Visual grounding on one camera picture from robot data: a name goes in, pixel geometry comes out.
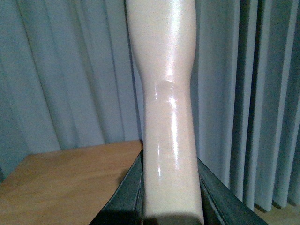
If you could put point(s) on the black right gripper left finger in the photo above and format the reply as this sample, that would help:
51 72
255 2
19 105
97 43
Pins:
125 207

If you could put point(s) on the beige hand brush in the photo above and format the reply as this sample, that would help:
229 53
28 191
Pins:
163 38

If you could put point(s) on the wooden nightstand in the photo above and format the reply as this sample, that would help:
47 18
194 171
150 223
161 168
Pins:
67 187

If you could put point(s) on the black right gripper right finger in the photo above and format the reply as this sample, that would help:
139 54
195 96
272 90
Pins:
220 205

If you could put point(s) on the light grey curtain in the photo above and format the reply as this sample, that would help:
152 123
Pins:
68 79

